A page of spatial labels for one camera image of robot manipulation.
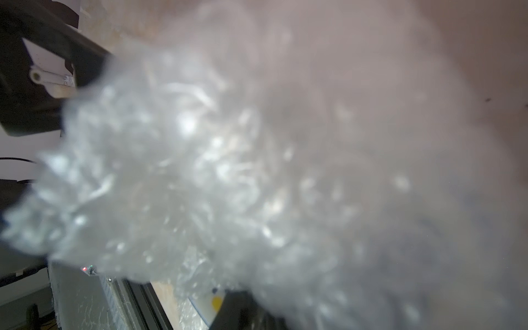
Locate bubble wrap sheet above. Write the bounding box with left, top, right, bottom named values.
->
left=1, top=1, right=527, bottom=329

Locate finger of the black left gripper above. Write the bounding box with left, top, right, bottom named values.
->
left=1, top=1, right=109, bottom=136

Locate blue yellow patterned bowl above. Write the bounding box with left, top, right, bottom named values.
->
left=189, top=287, right=228, bottom=327

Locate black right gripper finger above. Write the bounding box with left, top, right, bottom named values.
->
left=209, top=291, right=288, bottom=330

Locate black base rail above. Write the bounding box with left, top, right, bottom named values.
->
left=106, top=278, right=173, bottom=330

